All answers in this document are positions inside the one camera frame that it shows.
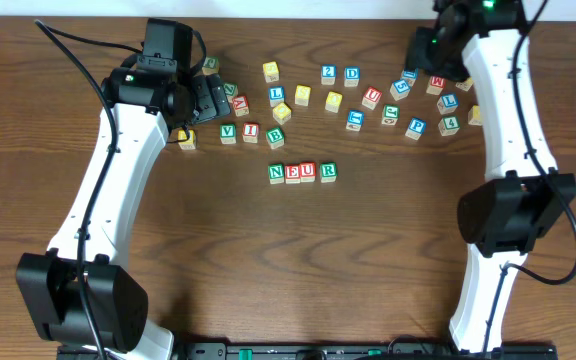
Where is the red I block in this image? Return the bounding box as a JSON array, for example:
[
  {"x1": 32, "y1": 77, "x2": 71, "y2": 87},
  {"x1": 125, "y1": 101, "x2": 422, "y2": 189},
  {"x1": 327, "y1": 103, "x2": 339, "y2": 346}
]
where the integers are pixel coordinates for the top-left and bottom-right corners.
[{"x1": 242, "y1": 123, "x2": 260, "y2": 143}]

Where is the blue P block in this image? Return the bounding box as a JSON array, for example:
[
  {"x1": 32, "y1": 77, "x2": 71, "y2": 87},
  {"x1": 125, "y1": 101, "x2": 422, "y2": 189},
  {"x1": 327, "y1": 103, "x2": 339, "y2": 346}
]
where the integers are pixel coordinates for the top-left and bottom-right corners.
[{"x1": 405, "y1": 117, "x2": 427, "y2": 141}]

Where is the yellow S block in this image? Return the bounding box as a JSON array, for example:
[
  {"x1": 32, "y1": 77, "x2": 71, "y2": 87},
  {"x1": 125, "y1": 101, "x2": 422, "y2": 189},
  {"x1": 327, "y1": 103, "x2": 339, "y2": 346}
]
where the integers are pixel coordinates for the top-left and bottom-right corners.
[{"x1": 294, "y1": 85, "x2": 311, "y2": 107}]

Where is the green N block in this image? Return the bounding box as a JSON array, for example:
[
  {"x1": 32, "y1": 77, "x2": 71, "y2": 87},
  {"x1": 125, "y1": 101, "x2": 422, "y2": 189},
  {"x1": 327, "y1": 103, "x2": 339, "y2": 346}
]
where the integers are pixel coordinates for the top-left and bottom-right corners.
[{"x1": 268, "y1": 163, "x2": 285, "y2": 184}]

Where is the red E block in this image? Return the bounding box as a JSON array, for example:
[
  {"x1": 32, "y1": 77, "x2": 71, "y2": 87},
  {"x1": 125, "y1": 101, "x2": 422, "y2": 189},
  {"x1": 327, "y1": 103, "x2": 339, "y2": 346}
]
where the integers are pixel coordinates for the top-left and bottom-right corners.
[{"x1": 285, "y1": 165, "x2": 301, "y2": 184}]

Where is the red u block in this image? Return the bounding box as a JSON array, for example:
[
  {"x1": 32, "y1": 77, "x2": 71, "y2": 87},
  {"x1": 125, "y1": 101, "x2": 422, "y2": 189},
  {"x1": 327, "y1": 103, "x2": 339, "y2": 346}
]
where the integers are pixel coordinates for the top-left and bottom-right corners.
[
  {"x1": 299, "y1": 162, "x2": 316, "y2": 183},
  {"x1": 362, "y1": 86, "x2": 383, "y2": 110}
]

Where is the green R block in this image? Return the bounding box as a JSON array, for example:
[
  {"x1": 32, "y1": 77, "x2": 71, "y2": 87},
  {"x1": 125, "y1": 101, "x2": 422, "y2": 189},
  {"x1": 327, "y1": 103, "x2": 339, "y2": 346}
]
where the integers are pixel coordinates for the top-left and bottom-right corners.
[{"x1": 320, "y1": 162, "x2": 338, "y2": 183}]

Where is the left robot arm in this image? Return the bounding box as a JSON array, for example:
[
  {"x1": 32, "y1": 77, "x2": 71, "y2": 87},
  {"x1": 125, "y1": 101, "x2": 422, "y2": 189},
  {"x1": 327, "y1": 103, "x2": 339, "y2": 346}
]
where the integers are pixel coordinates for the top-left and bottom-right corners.
[{"x1": 16, "y1": 18, "x2": 230, "y2": 359}]

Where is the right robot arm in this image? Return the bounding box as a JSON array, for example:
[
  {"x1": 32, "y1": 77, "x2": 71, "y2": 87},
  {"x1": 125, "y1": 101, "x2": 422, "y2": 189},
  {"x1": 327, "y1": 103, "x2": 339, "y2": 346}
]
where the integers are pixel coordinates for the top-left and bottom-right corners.
[{"x1": 404, "y1": 0, "x2": 576, "y2": 358}]

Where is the green Z block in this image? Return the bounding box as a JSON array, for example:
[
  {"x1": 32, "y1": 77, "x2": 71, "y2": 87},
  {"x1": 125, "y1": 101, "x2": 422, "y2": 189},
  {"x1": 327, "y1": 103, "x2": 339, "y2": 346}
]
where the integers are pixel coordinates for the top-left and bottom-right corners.
[{"x1": 223, "y1": 82, "x2": 239, "y2": 103}]

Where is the red M block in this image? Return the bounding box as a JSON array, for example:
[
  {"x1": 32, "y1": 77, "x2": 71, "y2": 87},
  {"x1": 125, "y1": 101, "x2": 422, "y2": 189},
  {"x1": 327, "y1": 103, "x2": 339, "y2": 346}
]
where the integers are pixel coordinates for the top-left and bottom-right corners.
[{"x1": 426, "y1": 76, "x2": 446, "y2": 95}]

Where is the blue D block right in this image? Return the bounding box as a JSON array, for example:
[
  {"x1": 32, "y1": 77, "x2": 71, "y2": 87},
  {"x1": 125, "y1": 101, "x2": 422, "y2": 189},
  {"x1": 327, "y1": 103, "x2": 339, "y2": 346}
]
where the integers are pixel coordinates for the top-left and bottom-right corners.
[{"x1": 401, "y1": 69, "x2": 418, "y2": 87}]

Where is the blue d block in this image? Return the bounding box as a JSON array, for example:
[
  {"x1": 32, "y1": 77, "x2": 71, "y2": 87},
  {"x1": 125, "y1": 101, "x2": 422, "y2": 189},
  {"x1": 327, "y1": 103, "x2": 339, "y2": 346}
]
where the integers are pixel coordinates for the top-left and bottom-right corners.
[
  {"x1": 401, "y1": 69, "x2": 418, "y2": 87},
  {"x1": 344, "y1": 67, "x2": 360, "y2": 87}
]

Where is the red A block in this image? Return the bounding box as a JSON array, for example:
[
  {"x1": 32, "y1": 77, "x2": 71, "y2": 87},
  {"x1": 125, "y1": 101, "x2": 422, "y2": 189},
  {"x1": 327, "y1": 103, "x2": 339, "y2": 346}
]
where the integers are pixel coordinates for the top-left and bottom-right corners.
[{"x1": 232, "y1": 95, "x2": 249, "y2": 117}]

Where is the green block top left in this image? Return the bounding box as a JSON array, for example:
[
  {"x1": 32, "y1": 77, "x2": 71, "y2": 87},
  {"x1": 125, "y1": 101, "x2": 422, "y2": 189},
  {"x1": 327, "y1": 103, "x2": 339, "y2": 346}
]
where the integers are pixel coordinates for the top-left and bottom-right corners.
[{"x1": 202, "y1": 56, "x2": 220, "y2": 76}]

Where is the green V block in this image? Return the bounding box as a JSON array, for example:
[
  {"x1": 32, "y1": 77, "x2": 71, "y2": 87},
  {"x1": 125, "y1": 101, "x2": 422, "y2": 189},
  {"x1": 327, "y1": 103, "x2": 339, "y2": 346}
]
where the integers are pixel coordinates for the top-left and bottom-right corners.
[{"x1": 219, "y1": 124, "x2": 237, "y2": 145}]

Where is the yellow block top right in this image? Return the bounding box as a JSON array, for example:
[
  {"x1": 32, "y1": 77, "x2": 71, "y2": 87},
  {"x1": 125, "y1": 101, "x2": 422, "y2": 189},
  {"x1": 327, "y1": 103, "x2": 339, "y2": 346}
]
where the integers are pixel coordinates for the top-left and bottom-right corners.
[{"x1": 455, "y1": 77, "x2": 474, "y2": 92}]

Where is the yellow K block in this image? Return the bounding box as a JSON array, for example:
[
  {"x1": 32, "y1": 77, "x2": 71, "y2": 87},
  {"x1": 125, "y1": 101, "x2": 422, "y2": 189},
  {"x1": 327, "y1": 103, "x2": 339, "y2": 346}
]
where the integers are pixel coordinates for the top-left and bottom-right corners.
[{"x1": 177, "y1": 129, "x2": 197, "y2": 150}]

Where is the blue 5 block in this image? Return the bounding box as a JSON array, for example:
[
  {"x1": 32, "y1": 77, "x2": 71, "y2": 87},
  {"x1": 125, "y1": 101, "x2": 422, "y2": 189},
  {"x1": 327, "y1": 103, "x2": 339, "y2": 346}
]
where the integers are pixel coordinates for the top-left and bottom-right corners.
[{"x1": 390, "y1": 79, "x2": 411, "y2": 101}]

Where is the blue L block right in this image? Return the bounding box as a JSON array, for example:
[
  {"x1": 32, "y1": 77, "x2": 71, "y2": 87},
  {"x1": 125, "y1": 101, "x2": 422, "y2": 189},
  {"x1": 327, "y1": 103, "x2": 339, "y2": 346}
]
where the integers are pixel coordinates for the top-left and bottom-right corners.
[{"x1": 437, "y1": 93, "x2": 459, "y2": 115}]

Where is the blue l block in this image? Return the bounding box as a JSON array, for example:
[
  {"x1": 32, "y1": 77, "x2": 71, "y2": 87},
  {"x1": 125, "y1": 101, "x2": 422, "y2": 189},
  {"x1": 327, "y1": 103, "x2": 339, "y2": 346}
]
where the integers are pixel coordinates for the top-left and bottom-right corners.
[
  {"x1": 437, "y1": 93, "x2": 459, "y2": 115},
  {"x1": 268, "y1": 86, "x2": 285, "y2": 108}
]

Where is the blue L block centre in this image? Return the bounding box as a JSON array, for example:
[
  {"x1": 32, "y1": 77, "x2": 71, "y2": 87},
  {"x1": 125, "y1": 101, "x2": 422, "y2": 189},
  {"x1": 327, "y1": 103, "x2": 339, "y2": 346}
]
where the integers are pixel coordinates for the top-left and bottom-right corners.
[{"x1": 268, "y1": 86, "x2": 285, "y2": 108}]

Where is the green block centre right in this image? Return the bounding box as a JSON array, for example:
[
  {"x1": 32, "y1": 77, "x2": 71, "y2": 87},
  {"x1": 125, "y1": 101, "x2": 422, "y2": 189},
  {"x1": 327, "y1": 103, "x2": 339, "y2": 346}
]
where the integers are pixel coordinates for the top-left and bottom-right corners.
[{"x1": 381, "y1": 104, "x2": 400, "y2": 126}]

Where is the yellow O block centre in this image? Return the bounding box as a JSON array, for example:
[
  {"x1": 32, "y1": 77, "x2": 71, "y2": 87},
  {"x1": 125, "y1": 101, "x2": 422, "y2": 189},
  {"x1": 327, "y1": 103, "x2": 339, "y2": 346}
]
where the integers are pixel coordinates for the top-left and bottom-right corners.
[{"x1": 272, "y1": 102, "x2": 292, "y2": 125}]

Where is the yellow o block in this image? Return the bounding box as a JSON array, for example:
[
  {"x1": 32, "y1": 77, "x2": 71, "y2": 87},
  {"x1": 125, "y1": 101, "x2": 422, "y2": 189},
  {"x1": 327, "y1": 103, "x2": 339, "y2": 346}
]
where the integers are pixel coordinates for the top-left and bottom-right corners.
[
  {"x1": 325, "y1": 91, "x2": 343, "y2": 113},
  {"x1": 272, "y1": 102, "x2": 292, "y2": 125}
]

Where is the yellow G block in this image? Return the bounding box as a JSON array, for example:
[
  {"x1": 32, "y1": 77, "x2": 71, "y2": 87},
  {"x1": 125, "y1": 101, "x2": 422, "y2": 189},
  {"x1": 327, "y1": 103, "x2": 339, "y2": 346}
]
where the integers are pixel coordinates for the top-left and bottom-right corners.
[{"x1": 468, "y1": 105, "x2": 482, "y2": 126}]

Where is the green 4 block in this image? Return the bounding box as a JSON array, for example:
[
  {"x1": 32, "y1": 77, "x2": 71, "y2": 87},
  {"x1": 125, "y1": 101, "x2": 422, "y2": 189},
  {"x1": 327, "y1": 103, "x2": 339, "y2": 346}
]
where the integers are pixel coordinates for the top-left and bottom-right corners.
[{"x1": 438, "y1": 116, "x2": 460, "y2": 136}]

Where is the green B block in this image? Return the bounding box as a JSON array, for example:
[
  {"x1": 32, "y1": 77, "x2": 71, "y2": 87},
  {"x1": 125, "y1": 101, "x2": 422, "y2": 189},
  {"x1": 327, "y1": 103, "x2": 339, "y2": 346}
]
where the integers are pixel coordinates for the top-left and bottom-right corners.
[{"x1": 266, "y1": 127, "x2": 285, "y2": 149}]

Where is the blue 2 block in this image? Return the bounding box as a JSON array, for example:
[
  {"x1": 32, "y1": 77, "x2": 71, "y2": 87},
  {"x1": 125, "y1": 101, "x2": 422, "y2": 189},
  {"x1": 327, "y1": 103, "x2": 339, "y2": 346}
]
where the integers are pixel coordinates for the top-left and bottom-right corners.
[{"x1": 321, "y1": 64, "x2": 337, "y2": 85}]

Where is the yellow O block right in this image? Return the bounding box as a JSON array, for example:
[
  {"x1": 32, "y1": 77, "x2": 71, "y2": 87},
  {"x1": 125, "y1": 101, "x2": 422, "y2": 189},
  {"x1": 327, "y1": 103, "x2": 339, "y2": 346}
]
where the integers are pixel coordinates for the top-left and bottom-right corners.
[{"x1": 325, "y1": 91, "x2": 343, "y2": 113}]

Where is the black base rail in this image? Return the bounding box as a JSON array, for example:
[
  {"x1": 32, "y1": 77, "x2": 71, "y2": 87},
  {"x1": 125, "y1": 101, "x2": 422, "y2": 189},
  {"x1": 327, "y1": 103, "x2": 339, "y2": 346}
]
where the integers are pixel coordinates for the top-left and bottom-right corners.
[{"x1": 55, "y1": 338, "x2": 559, "y2": 360}]

